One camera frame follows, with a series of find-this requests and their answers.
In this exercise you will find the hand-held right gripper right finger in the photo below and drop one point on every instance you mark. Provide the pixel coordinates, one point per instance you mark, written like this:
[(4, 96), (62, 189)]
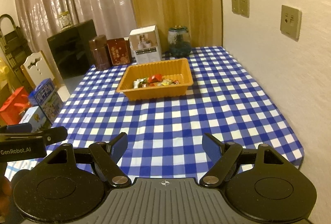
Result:
[(210, 147)]

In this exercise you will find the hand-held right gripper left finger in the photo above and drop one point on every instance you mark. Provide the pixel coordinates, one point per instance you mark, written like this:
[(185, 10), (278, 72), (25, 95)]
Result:
[(119, 144)]

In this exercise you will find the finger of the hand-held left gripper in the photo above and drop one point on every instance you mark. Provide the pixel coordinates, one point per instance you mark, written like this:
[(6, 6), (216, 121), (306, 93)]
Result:
[(54, 134), (24, 127)]

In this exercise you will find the orange plastic tray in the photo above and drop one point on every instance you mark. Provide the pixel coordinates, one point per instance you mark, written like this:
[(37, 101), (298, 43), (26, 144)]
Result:
[(155, 93)]

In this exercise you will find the silver foil pouch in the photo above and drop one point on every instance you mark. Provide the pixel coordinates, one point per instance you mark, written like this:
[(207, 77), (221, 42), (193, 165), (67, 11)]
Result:
[(136, 83)]

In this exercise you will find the green snack packet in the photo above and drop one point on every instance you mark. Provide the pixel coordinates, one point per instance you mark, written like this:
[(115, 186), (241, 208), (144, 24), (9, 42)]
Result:
[(143, 83)]

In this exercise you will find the red square snack packet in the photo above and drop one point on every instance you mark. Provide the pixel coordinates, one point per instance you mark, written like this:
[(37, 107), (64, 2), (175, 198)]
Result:
[(155, 77)]

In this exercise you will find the person's left hand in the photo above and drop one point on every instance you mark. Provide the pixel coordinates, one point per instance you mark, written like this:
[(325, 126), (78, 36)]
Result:
[(5, 186)]

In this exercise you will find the light blue carton box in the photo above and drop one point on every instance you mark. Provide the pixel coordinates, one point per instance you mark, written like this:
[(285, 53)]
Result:
[(35, 118)]

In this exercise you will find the light blue patterned cloth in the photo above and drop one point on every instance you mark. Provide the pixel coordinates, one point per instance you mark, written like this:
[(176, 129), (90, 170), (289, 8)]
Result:
[(18, 167)]

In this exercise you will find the red paper bag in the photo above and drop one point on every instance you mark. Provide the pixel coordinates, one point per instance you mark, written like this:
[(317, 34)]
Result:
[(14, 106)]

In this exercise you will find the blue milk carton box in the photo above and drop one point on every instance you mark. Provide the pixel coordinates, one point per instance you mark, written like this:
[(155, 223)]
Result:
[(47, 101)]

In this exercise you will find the blue white checkered tablecloth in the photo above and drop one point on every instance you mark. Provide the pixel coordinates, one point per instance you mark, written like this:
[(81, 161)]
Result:
[(168, 115)]

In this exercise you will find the yellow translucent object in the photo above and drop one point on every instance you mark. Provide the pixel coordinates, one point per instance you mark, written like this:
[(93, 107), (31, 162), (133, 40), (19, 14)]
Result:
[(5, 76)]

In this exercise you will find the white wooden chair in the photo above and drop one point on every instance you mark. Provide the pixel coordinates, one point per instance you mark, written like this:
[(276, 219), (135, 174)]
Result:
[(36, 71)]

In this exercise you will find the red tin box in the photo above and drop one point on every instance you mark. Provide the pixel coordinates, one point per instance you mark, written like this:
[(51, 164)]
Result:
[(119, 53)]

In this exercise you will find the brown thermos flask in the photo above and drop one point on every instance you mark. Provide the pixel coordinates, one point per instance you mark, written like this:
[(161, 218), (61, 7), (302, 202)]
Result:
[(99, 54)]

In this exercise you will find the white product box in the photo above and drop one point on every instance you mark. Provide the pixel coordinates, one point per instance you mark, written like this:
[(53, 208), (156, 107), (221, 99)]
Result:
[(146, 45)]

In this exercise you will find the glass jar green base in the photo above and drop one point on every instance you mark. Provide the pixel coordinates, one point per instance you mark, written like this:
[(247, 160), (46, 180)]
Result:
[(179, 44)]

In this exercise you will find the small glass jar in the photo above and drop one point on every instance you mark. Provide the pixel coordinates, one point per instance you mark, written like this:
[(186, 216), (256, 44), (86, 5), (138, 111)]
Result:
[(64, 21)]

